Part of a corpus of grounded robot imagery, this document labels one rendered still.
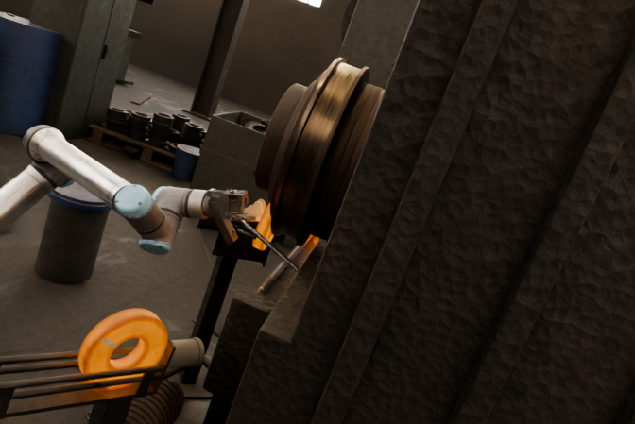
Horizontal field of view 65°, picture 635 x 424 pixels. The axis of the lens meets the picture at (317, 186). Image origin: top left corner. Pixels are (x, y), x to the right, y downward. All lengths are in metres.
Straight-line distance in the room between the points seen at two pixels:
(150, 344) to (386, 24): 3.18
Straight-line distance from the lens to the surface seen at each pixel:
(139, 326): 1.00
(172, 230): 1.55
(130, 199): 1.44
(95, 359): 1.01
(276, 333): 0.88
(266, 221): 1.45
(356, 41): 3.84
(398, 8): 3.88
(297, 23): 11.64
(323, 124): 1.05
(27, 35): 4.59
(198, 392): 2.14
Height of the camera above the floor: 1.30
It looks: 12 degrees down
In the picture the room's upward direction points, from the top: 20 degrees clockwise
